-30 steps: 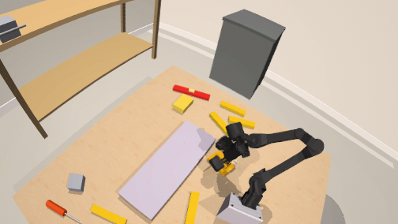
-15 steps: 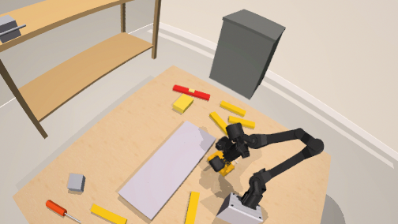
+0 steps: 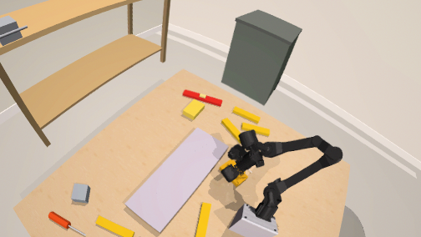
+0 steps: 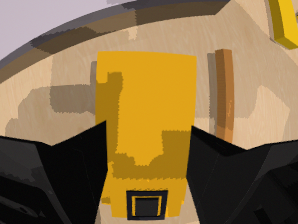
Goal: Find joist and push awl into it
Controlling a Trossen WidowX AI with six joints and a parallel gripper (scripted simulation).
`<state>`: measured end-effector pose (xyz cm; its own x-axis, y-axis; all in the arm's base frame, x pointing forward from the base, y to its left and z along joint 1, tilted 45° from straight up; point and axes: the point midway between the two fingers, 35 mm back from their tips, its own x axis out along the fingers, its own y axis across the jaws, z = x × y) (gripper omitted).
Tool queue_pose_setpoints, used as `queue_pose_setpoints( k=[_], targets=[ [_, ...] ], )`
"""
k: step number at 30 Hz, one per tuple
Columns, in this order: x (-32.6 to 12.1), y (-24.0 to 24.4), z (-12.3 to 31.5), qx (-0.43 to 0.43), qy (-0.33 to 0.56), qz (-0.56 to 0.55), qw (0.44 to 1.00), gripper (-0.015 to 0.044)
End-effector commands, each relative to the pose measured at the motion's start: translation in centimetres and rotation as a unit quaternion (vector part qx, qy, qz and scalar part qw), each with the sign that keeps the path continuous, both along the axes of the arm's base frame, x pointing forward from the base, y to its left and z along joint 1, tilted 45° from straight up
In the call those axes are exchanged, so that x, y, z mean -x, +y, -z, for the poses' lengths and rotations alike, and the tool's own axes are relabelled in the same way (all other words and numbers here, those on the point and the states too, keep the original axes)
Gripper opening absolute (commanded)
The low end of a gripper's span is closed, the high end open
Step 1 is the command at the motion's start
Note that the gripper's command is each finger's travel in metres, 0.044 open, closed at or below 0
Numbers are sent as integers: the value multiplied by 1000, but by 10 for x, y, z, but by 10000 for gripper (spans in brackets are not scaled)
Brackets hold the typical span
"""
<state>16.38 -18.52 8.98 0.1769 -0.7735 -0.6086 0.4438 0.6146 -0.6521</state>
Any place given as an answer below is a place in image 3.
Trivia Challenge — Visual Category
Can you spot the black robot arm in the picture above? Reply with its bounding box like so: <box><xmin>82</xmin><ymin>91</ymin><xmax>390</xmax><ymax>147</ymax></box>
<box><xmin>228</xmin><ymin>129</ymin><xmax>343</xmax><ymax>222</ymax></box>

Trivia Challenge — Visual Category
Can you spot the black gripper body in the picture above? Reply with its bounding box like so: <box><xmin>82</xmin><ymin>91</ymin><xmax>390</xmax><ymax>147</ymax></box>
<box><xmin>221</xmin><ymin>157</ymin><xmax>252</xmax><ymax>183</ymax></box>

